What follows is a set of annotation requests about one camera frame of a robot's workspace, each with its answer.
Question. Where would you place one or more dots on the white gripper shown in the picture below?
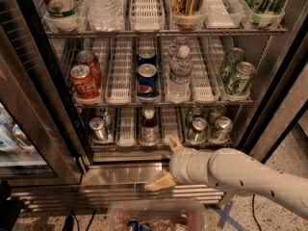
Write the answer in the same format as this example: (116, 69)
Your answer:
(175, 166)

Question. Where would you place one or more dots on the brown bottle white cap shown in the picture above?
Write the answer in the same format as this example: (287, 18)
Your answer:
(149, 127)

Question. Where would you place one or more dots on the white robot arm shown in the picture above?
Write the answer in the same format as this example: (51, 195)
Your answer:
(231, 171)

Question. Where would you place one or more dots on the brown bottle in bin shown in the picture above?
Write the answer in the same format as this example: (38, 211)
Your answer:
(181, 224)

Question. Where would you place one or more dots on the steel fridge base grille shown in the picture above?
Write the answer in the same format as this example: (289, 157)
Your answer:
(103, 185)

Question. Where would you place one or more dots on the front clear water bottle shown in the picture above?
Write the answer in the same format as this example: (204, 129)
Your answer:
(180, 73)

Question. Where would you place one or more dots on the rear clear water bottle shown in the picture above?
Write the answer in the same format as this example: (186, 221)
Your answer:
(175, 44)

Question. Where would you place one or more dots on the fridge door right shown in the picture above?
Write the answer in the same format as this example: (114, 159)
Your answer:
(280, 90)

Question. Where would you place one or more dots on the fridge glass door left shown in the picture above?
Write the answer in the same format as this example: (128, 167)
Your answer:
(34, 92)

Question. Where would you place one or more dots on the brown tea bottle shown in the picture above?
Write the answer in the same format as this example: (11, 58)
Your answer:
(187, 14)

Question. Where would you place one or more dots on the large clear water bottle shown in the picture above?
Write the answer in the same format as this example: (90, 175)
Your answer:
(105, 15)

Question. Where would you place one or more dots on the front left green can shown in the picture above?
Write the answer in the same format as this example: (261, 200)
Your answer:
(196, 132)

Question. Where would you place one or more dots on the rear left green can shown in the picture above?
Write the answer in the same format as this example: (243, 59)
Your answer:
(193, 112)

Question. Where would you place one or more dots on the clear plastic bin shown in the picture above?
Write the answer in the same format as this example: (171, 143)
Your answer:
(161, 214)

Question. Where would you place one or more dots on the front right green can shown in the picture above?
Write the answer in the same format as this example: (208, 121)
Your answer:
(222, 128)

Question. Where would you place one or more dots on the blue can in bin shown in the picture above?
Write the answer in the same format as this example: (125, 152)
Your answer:
(133, 225)

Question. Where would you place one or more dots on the rear right green can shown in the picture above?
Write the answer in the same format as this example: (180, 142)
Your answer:
(215, 112)

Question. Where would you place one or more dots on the blue tape cross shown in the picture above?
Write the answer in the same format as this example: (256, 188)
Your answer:
(224, 216)

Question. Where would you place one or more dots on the front silver blue can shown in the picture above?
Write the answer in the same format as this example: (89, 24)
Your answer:
(97, 126)

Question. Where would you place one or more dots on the silver blue can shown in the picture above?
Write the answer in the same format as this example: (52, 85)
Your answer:
(105, 115)
(97, 126)

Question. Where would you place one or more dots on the rear silver blue can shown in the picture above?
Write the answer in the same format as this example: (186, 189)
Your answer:
(105, 115)

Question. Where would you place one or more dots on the front blue pepsi can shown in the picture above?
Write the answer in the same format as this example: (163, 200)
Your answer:
(147, 76)

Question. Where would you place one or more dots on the blue pepsi can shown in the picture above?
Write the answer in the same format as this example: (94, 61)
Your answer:
(147, 76)
(146, 55)

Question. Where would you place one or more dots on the front green soda can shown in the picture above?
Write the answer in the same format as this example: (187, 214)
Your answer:
(240, 78)

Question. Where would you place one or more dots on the green soda can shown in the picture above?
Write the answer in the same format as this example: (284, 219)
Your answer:
(240, 78)
(231, 58)

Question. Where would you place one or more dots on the rear blue pepsi can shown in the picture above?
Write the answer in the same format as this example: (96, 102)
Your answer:
(146, 55)

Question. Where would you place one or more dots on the front red cola can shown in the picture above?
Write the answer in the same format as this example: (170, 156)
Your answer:
(83, 81)

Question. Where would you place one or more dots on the red cola can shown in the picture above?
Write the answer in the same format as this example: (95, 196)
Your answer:
(83, 81)
(88, 58)

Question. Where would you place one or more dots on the black plug left floor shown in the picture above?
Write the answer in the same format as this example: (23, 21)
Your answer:
(71, 223)

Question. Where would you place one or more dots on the rear green soda can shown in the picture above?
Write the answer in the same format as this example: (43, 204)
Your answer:
(231, 58)

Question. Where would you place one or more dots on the rear red cola can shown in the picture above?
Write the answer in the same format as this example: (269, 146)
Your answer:
(88, 58)

